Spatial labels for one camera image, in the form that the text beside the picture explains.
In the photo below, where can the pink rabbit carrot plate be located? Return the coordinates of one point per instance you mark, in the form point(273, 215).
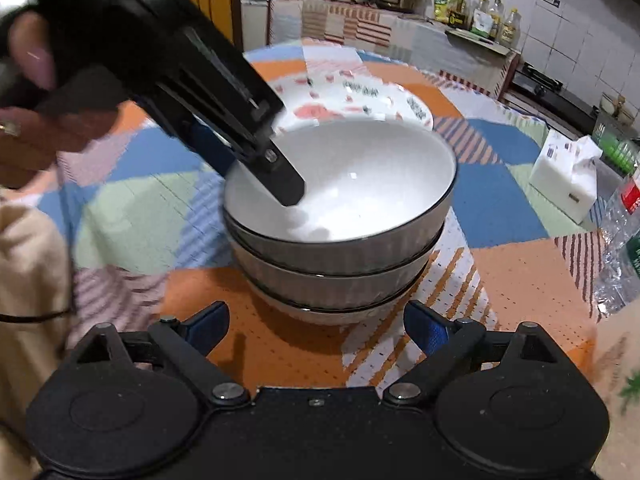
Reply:
point(311, 99)

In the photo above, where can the green label condiment bottle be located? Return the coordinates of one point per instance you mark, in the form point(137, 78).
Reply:
point(482, 21)

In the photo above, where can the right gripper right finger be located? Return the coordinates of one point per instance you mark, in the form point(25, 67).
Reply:
point(499, 402)

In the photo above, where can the beige sleeve forearm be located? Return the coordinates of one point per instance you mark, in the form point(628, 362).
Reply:
point(36, 283)

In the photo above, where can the patchwork counter cloth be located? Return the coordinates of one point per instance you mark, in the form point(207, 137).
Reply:
point(401, 37)

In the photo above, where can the person's left hand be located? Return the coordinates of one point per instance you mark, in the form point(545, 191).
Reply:
point(31, 133)

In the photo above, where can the cutting board on counter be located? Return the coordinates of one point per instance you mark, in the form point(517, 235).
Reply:
point(479, 41)

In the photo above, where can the white ribbed bowl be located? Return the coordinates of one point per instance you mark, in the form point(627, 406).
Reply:
point(331, 317)
point(376, 195)
point(326, 292)

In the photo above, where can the green label water bottle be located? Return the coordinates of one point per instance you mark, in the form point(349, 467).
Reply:
point(617, 285)

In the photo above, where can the red label water bottle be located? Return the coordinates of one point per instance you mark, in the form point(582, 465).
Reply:
point(621, 214)

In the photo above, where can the green basket container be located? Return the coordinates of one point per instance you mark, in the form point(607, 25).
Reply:
point(619, 145)

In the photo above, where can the white tissue pack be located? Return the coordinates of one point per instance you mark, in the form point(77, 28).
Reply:
point(565, 173)

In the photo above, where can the large plastic jug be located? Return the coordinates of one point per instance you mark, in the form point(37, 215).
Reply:
point(615, 375)

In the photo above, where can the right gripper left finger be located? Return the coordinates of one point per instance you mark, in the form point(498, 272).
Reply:
point(133, 402)

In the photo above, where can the colourful patchwork tablecloth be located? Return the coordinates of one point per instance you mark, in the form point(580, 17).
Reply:
point(140, 213)

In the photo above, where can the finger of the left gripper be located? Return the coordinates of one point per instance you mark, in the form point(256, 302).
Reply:
point(260, 157)

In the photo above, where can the clear condiment bottle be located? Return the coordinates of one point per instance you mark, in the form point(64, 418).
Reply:
point(510, 29)

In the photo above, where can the orange wooden chair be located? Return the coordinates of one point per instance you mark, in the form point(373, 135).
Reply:
point(226, 16)

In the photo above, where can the black gas stove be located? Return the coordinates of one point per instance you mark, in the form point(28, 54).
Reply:
point(548, 99)

